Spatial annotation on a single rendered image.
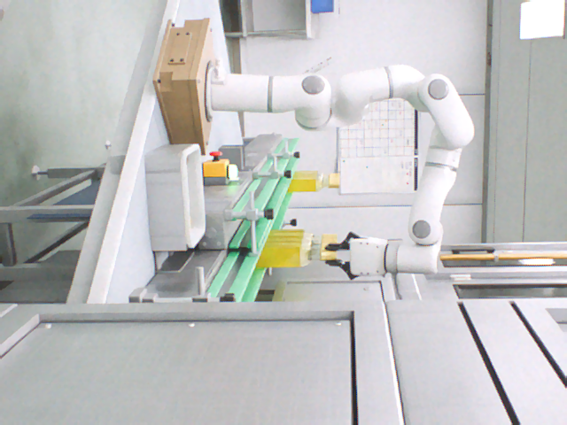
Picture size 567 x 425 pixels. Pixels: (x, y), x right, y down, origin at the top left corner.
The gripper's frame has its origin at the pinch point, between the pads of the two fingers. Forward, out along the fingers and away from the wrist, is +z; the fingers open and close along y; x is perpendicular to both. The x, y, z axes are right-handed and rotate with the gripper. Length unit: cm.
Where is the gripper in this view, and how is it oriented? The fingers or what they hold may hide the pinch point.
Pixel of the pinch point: (333, 254)
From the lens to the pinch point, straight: 191.5
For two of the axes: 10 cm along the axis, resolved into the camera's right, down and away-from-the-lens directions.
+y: -0.4, -9.8, -2.1
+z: -9.4, -0.4, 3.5
